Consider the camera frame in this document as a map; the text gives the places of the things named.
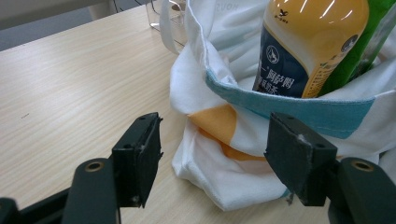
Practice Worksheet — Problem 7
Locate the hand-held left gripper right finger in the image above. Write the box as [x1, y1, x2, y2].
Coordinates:
[263, 112, 339, 207]

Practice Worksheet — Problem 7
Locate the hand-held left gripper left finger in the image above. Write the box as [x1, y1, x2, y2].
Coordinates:
[111, 112, 163, 209]

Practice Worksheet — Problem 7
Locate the white and green tote bag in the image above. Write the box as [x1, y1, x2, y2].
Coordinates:
[159, 0, 396, 213]

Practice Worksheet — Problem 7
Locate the orange drink bottle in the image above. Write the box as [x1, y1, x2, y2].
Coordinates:
[251, 0, 371, 99]

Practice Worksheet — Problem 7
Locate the clear acrylic tray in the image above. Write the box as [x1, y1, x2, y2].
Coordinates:
[145, 0, 188, 48]

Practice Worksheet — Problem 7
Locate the green snack packet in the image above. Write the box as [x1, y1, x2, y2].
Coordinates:
[317, 0, 396, 97]

